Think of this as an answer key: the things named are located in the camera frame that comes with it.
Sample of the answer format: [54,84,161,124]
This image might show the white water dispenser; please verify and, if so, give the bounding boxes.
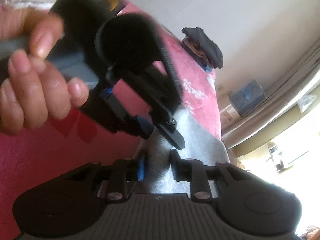
[217,94,241,130]

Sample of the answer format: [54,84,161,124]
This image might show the grey sweatpants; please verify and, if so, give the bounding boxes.
[130,108,229,194]

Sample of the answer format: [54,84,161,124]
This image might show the person left hand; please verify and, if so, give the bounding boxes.
[1,8,89,136]

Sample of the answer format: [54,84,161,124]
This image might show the blue water bottle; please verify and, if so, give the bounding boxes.
[228,80,266,117]

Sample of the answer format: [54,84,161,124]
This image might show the beige curtain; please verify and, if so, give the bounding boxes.
[222,41,319,149]

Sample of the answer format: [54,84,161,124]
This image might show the olive cabinet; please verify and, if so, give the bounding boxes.
[232,96,319,157]

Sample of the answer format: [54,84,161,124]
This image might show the black folded garment on stack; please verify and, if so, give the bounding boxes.
[182,27,223,69]

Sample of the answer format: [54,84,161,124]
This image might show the pink floral blanket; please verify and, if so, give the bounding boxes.
[0,0,222,239]

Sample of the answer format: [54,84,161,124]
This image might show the brown folded clothes in stack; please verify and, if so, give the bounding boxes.
[181,38,213,73]

